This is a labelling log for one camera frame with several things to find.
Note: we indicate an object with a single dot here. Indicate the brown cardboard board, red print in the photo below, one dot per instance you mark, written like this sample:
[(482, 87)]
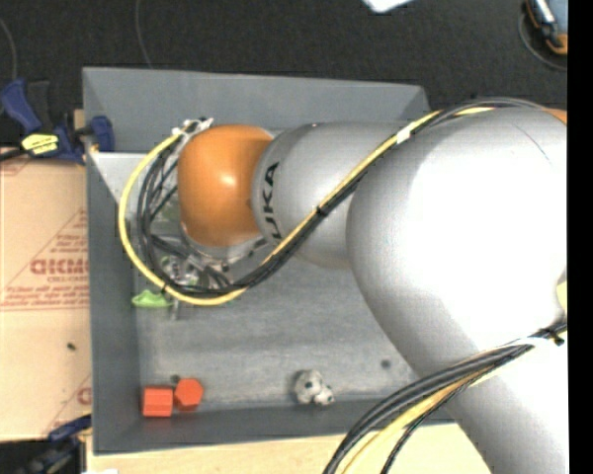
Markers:
[(39, 245)]

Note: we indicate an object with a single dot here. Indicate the grey metal bin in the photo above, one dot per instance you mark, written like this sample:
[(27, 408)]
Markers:
[(277, 334)]

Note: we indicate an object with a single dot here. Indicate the white spotted toy animal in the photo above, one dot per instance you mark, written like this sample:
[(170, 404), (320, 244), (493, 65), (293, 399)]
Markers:
[(310, 387)]

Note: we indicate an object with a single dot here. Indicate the orange-red cube block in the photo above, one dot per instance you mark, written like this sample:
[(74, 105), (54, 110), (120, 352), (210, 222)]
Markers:
[(157, 402)]

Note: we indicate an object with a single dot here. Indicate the orange-red hexagonal block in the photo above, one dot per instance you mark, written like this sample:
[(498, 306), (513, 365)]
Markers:
[(189, 394)]

